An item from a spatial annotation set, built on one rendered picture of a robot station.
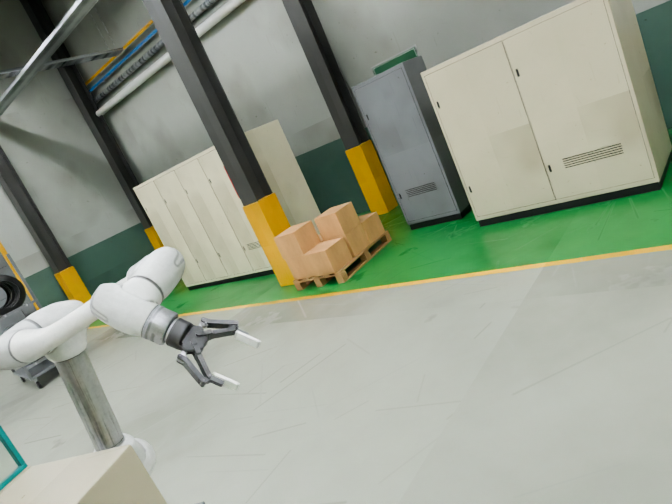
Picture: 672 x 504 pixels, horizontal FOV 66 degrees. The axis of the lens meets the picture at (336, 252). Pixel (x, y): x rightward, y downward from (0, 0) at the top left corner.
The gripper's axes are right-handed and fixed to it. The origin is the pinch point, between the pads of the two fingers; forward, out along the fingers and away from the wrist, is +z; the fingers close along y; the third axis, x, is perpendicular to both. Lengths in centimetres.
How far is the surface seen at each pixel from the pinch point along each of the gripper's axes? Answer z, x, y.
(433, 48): 28, -157, -693
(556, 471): 137, -70, -57
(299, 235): -29, -309, -381
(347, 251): 31, -305, -386
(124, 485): -12.1, -10.0, 33.8
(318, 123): -98, -374, -737
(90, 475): -19.3, -8.7, 35.1
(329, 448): 58, -175, -79
